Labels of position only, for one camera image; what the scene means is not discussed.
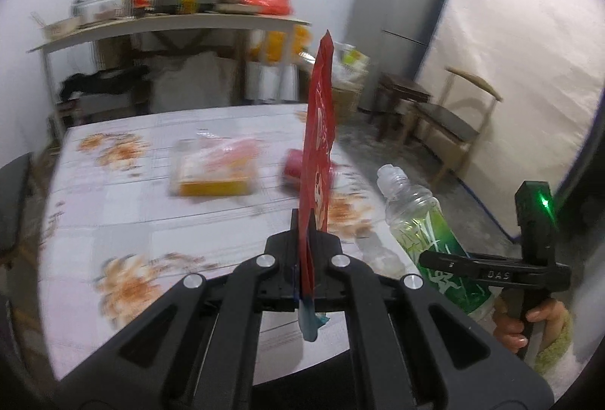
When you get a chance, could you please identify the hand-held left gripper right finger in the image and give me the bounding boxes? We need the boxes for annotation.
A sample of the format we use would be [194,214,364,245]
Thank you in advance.
[307,221,554,410]

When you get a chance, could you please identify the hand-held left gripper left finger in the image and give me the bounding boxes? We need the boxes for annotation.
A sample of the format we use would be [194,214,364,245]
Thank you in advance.
[61,209,300,401]

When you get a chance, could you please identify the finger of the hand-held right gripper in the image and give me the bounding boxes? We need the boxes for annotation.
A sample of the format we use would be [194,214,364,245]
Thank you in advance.
[420,249,478,279]

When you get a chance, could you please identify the green label plastic bottle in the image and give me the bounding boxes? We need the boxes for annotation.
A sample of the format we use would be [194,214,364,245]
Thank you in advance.
[377,164,502,321]

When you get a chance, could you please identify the yellow cardboard box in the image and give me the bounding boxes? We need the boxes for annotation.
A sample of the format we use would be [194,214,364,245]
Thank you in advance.
[169,138,258,198]

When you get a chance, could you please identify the red snack bag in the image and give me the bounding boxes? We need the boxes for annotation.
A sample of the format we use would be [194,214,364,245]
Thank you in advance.
[298,29,337,342]

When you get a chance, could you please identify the person's right forearm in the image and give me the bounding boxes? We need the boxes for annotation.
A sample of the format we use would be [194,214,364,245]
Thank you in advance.
[533,308,587,380]

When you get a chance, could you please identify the person's right hand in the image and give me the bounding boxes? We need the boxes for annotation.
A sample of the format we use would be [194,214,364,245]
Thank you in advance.
[493,299,568,354]

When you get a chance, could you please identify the red drink can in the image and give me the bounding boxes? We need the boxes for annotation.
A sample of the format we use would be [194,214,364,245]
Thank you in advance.
[281,149,338,193]

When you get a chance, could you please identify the wooden chair dark seat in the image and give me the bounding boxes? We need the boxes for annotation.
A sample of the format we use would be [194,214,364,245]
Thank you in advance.
[399,67,502,188]

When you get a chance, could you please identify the floral plastic tablecloth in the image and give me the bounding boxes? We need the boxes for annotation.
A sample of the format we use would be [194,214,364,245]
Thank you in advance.
[38,104,417,380]

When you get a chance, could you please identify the beige mattress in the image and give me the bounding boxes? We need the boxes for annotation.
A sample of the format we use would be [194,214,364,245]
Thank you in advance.
[416,0,605,245]

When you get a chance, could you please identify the dark wooden stool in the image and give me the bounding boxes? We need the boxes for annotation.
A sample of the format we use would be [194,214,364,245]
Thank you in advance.
[373,72,433,141]

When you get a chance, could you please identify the white sack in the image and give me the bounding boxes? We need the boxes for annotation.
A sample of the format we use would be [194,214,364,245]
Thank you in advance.
[151,51,237,113]

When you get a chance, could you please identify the white green packets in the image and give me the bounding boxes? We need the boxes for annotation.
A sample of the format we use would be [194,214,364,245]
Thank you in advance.
[333,43,370,84]

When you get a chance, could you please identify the yellow plastic bag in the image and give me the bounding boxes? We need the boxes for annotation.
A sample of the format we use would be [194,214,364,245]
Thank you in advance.
[250,25,313,61]

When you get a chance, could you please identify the dark low wooden bench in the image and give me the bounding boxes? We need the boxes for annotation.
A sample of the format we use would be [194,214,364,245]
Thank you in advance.
[57,95,143,129]

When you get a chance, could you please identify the black clothing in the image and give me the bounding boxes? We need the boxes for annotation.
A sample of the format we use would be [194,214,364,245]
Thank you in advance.
[59,65,148,101]

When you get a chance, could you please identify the grey refrigerator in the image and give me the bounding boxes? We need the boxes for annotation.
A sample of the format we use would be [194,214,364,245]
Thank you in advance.
[347,0,450,113]

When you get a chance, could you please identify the dark padded chair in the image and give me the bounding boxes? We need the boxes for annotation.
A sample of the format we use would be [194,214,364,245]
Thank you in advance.
[0,152,34,269]

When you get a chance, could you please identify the clear plastic container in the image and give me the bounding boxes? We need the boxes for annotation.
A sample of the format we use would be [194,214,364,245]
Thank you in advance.
[71,0,124,25]

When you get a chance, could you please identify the bowl with chopsticks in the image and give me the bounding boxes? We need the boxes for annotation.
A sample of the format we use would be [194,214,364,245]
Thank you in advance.
[33,15,79,38]

